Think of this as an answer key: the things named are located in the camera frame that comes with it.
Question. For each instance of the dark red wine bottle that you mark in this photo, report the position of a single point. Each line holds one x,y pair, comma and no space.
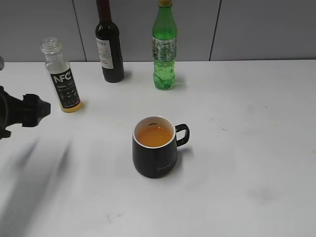
108,44

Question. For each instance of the black mug white inside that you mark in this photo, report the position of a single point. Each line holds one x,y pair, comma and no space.
155,141

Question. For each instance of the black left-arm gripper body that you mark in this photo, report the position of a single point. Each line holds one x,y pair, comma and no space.
29,111

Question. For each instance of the green soda bottle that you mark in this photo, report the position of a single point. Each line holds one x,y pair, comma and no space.
164,42

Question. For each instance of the NFC orange juice bottle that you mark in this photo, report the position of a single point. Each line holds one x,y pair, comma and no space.
60,74

